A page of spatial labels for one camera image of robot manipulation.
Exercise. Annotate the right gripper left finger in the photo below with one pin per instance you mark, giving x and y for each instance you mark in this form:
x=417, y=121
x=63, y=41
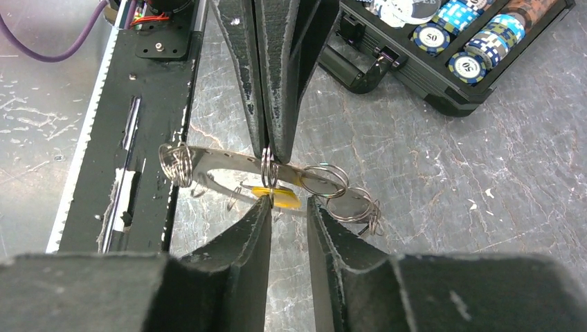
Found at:
x=221, y=286

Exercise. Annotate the black poker chip case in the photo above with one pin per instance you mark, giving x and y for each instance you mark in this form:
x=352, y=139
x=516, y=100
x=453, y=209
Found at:
x=450, y=53

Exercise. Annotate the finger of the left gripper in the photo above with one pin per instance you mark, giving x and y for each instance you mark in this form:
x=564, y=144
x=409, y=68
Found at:
x=291, y=36
x=237, y=22

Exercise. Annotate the large metal keyring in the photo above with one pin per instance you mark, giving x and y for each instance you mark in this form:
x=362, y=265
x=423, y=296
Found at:
x=202, y=169

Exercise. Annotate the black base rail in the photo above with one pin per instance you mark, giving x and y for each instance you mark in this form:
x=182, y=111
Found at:
x=116, y=197

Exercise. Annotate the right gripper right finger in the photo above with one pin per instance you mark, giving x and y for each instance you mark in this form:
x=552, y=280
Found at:
x=357, y=287

